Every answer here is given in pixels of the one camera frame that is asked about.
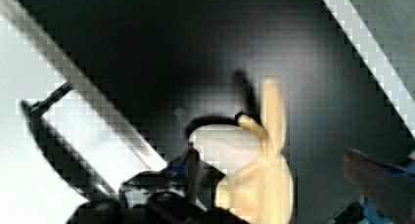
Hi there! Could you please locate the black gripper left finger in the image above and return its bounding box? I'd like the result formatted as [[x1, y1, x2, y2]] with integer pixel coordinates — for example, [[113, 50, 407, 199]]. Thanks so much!
[[163, 145, 224, 209]]

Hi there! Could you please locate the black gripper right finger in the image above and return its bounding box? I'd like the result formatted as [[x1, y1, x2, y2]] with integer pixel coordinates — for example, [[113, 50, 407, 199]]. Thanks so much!
[[344, 149, 415, 223]]

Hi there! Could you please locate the peeled plush banana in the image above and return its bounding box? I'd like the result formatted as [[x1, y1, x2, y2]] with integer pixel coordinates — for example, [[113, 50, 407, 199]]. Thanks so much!
[[215, 77, 294, 224]]

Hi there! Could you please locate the black toaster oven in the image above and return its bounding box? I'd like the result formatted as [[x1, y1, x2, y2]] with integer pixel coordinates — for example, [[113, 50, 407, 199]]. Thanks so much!
[[1, 0, 414, 224]]

